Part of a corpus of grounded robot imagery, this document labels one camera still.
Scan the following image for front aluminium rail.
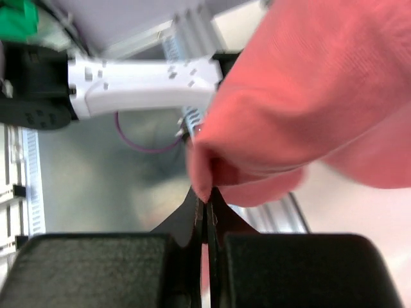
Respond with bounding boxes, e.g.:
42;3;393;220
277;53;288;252
231;192;311;234

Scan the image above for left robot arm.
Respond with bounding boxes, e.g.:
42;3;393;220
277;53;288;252
1;42;236;130

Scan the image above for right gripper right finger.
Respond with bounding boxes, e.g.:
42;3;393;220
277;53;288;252
205;189;402;307

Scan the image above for white cable duct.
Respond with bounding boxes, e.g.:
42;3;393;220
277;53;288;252
162;35;206;135

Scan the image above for dark pink t shirt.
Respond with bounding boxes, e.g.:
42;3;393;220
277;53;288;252
188;1;410;207

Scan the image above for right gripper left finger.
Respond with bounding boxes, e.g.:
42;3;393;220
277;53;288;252
1;192;204;307

